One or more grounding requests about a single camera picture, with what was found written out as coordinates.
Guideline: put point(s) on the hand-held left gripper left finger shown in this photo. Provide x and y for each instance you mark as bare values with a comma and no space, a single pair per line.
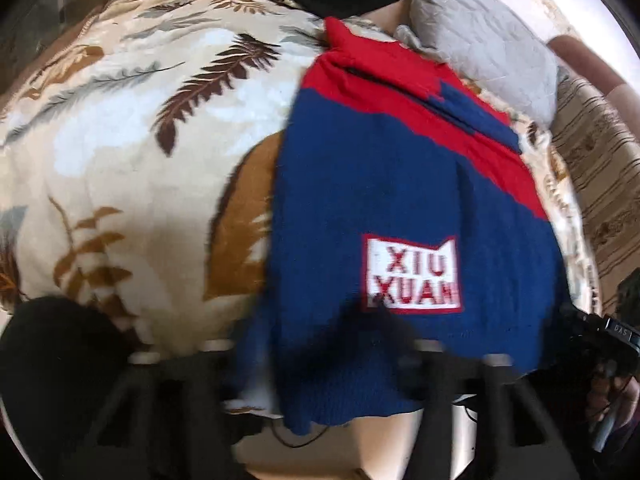
197,390

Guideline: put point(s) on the blue and red knitted sweater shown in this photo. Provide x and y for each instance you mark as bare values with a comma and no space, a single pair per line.
380,170

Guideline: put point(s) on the striped beige mattress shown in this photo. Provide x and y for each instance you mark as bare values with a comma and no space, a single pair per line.
595,170

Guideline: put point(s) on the brown headboard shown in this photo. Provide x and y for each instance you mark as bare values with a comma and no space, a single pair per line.
590,60

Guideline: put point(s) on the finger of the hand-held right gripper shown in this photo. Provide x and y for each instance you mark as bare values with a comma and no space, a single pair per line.
580,321

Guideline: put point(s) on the leaf print beige blanket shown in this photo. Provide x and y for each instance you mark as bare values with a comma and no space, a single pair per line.
140,125

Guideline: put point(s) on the grey quilted blanket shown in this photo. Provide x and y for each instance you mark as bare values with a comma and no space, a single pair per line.
480,30

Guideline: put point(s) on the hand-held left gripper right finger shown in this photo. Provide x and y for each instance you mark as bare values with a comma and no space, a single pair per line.
452,385

